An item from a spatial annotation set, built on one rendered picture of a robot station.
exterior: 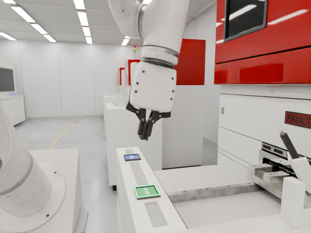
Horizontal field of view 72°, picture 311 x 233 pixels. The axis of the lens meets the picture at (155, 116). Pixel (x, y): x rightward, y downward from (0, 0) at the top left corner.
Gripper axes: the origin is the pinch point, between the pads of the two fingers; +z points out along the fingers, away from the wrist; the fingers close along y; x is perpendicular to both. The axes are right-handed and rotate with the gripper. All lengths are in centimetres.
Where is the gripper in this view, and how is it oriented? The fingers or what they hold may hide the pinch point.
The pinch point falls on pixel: (144, 130)
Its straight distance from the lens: 50.4
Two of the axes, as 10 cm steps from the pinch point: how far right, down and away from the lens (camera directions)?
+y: -9.5, -1.7, -2.6
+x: 2.4, 1.4, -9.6
